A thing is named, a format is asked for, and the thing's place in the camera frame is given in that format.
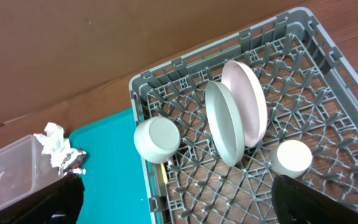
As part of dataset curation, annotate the teal serving tray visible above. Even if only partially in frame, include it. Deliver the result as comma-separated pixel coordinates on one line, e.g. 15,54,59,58
69,109,152,224

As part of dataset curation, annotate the grey round plate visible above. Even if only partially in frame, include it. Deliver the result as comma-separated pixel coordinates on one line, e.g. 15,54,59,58
204,81,245,167

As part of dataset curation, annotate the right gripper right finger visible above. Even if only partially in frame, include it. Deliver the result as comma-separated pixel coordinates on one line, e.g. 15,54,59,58
271,175,358,224

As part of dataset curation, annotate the white cup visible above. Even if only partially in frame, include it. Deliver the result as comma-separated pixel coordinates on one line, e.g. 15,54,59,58
270,140,313,179

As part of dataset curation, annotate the clear plastic bin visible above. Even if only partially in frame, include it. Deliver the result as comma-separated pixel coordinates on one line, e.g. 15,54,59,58
0,135,60,211

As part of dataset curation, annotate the white napkin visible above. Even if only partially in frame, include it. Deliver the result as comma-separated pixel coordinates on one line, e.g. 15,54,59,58
34,122,75,170

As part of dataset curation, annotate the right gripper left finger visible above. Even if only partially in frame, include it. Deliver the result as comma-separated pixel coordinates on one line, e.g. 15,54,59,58
0,174,85,224

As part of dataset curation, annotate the red snack wrapper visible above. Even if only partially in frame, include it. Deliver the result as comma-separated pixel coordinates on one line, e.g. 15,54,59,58
59,148,87,175

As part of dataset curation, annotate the yellow plastic spoon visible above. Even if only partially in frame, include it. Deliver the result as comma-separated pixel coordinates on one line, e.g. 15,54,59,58
160,163,168,185

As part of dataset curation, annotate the grey bowl of rice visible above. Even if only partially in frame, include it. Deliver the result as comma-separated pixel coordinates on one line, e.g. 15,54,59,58
134,116,181,164

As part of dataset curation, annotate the grey dishwasher rack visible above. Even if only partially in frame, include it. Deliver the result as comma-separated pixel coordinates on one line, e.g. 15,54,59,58
129,7,358,223

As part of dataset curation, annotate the white round plate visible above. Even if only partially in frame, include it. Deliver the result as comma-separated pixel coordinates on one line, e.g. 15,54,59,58
221,60,268,147

